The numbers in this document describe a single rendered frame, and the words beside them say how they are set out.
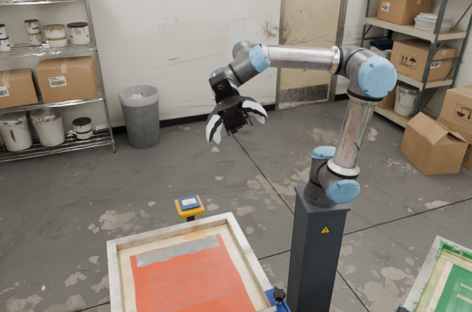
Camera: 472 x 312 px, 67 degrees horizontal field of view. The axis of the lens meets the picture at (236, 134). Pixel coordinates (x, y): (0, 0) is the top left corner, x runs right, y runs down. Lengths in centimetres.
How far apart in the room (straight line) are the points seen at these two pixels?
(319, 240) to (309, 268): 17
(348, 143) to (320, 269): 71
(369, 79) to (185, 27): 359
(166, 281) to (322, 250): 67
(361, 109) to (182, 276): 95
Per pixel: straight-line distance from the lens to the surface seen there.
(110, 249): 171
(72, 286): 301
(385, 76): 119
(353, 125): 125
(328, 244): 167
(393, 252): 324
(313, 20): 531
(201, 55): 469
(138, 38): 450
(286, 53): 123
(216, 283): 155
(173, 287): 155
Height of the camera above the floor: 214
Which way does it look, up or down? 28 degrees down
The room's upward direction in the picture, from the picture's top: straight up
